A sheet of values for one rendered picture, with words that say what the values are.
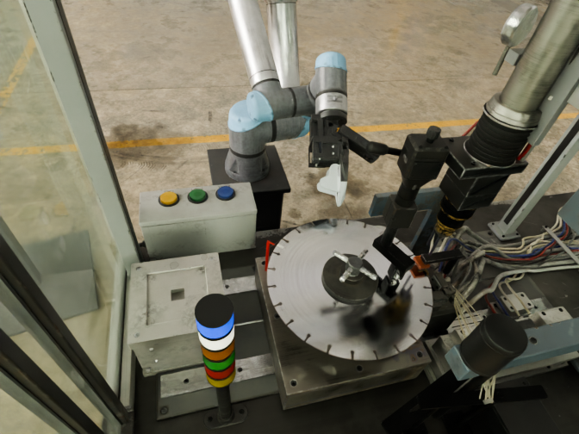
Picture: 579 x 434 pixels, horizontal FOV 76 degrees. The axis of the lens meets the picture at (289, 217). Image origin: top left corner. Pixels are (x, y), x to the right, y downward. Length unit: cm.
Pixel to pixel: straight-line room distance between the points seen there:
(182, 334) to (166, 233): 31
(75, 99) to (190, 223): 41
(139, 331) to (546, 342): 68
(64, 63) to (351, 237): 60
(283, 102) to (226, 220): 32
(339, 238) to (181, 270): 34
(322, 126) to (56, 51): 52
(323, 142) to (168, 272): 43
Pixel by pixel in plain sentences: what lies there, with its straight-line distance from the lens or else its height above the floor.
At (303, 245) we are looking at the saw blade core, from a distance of 79.
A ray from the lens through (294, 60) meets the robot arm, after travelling 118.
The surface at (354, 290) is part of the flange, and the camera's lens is 73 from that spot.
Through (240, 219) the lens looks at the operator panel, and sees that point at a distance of 94.
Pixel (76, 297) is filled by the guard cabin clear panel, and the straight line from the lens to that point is 63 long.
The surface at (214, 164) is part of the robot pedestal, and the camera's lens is 130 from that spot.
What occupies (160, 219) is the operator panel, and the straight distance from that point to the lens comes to 92.
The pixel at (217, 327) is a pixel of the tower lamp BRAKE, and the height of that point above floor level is 116.
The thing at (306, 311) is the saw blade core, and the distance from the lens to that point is 70.
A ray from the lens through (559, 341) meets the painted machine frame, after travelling 74.
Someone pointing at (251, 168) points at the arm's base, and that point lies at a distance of 120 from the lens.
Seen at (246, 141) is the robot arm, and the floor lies 90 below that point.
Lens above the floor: 155
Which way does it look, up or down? 46 degrees down
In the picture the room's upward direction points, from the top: 7 degrees clockwise
